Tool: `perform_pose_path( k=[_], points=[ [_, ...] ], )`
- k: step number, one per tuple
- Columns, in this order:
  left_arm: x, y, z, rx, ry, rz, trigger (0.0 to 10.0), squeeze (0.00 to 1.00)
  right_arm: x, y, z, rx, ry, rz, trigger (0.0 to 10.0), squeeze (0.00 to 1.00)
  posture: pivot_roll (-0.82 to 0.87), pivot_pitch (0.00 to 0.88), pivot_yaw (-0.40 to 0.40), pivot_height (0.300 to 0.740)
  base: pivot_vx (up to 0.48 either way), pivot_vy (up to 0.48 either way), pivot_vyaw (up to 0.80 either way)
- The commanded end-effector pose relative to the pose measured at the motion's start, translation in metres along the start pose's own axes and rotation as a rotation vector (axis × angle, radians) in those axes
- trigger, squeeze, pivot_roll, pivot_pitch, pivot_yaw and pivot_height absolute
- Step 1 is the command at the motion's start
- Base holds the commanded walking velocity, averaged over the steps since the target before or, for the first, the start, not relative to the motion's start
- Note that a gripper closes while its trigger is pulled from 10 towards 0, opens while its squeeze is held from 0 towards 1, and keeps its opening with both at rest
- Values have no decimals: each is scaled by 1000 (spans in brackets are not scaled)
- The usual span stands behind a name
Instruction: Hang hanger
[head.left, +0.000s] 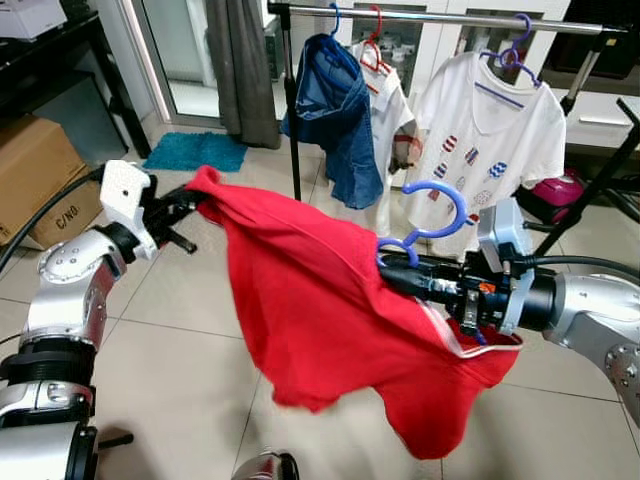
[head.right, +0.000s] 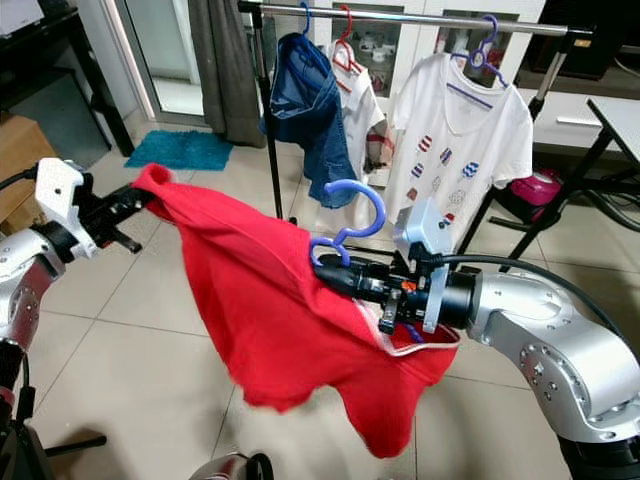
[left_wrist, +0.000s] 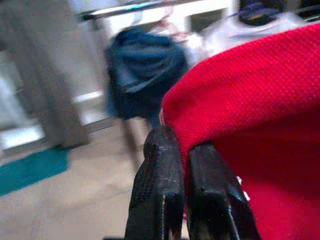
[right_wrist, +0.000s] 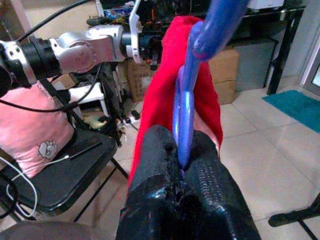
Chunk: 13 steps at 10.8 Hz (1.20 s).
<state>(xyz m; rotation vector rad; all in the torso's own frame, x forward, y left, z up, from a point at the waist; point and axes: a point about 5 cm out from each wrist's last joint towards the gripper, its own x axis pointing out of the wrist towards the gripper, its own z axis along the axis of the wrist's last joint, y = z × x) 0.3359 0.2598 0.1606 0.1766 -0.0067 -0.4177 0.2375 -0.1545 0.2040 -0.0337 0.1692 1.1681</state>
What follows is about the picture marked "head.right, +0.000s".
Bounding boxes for blue denim garment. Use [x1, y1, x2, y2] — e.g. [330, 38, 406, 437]
[265, 32, 356, 209]

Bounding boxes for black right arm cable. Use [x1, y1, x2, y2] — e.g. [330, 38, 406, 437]
[432, 255, 623, 336]

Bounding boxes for white t-shirt flag prints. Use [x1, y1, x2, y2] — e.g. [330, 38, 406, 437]
[388, 52, 536, 251]

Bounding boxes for grey vacuum hose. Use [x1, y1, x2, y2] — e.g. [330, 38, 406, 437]
[585, 180, 640, 231]

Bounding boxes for metal clothes rack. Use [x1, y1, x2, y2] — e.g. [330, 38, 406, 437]
[238, 0, 601, 256]

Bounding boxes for grey curtain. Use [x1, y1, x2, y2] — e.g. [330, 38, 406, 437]
[188, 0, 261, 149]

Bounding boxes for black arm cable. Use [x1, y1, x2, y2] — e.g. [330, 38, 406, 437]
[0, 168, 43, 193]
[432, 255, 623, 336]

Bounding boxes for black desk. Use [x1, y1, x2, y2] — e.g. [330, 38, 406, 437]
[0, 10, 131, 156]

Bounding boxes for glass sliding door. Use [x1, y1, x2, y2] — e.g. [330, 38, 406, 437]
[95, 0, 196, 116]

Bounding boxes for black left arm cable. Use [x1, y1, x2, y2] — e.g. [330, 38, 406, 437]
[0, 168, 43, 193]

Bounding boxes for teal floor mat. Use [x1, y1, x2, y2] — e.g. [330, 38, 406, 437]
[125, 130, 233, 171]

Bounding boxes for pink appliance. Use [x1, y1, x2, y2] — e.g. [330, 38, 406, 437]
[510, 170, 563, 209]

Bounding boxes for cardboard box printed letters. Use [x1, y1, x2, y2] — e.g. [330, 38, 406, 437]
[0, 112, 46, 236]

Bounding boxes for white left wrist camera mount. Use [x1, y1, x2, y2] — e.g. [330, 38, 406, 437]
[35, 158, 89, 236]

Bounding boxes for white shirt plaid cuff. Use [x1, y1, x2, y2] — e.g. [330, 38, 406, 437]
[335, 42, 393, 211]

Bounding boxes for red hanger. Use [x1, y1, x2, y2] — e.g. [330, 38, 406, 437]
[332, 5, 361, 73]

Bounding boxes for white printer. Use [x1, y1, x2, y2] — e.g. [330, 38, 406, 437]
[0, 0, 46, 39]

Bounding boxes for dark grey panel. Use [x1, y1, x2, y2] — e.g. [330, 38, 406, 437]
[25, 75, 113, 169]

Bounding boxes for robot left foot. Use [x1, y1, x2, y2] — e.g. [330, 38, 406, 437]
[188, 452, 273, 480]

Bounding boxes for pale blue right wrist camera mount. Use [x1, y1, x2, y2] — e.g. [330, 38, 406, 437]
[395, 198, 453, 333]

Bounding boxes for large red t-shirt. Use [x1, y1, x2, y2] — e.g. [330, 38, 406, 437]
[132, 163, 461, 459]

